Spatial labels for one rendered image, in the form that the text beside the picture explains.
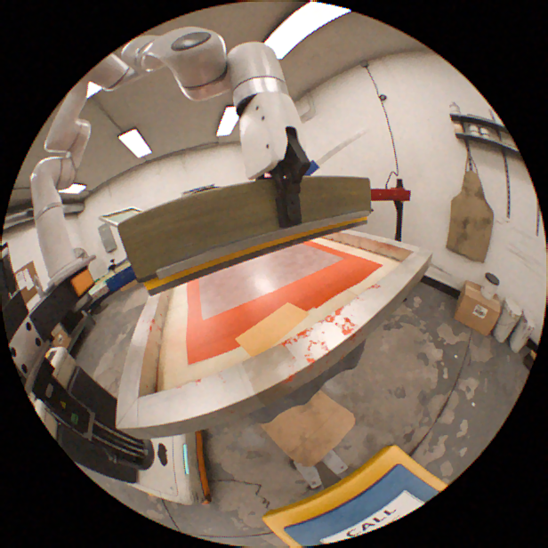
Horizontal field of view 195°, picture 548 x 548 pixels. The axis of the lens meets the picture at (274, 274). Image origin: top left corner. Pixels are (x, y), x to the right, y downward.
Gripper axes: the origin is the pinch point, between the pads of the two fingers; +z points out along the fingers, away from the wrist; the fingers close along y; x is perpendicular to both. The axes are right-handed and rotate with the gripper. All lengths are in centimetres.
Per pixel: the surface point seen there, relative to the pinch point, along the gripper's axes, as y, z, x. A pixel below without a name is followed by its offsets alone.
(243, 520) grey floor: 52, 111, -67
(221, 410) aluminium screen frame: 13.8, 11.6, -15.4
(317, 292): 1.9, 14.4, 3.6
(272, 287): -5.0, 14.5, -1.8
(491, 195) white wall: 53, -15, 200
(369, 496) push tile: 26.8, 13.0, -9.9
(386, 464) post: 25.7, 14.7, -6.8
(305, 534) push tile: 27.5, 13.1, -15.3
